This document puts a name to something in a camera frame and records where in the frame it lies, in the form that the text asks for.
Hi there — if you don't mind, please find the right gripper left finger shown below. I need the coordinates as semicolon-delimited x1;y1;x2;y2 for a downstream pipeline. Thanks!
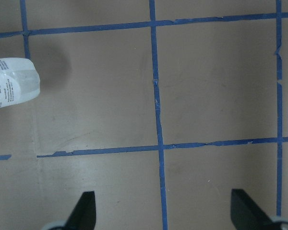
63;191;96;230

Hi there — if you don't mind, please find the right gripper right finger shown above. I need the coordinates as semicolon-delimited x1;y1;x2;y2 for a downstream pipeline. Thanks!
231;189;276;230

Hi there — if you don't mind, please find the clear tennis ball can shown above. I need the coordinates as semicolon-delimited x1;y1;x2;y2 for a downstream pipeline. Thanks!
0;57;40;108

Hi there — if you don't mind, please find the brown paper table cover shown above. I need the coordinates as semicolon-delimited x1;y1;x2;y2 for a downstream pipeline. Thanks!
0;0;288;230

